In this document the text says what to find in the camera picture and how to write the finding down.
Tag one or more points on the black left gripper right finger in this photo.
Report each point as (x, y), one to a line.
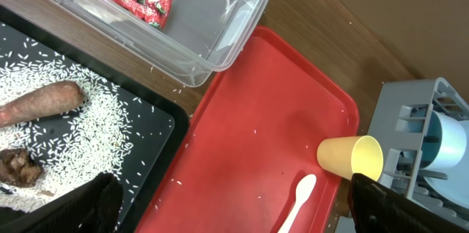
(377, 209)

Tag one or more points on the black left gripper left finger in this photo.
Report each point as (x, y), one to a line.
(93, 207)

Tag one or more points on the yellow plastic cup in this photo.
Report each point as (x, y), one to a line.
(346, 156)

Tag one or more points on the white plastic spoon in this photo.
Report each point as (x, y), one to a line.
(302, 193)

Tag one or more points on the dark brown food lump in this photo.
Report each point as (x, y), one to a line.
(17, 169)

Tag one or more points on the light blue bowl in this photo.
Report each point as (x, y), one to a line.
(444, 139)

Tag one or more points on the white rice pile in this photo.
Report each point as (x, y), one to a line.
(113, 131)

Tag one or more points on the light blue plate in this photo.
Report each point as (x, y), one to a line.
(455, 188)

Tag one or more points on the grey dishwasher rack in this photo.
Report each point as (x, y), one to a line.
(401, 151)

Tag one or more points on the black waste tray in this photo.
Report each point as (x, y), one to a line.
(129, 217)

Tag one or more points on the clear plastic waste bin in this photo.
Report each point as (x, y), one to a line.
(200, 36)

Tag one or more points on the red serving tray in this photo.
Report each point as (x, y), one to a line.
(253, 137)

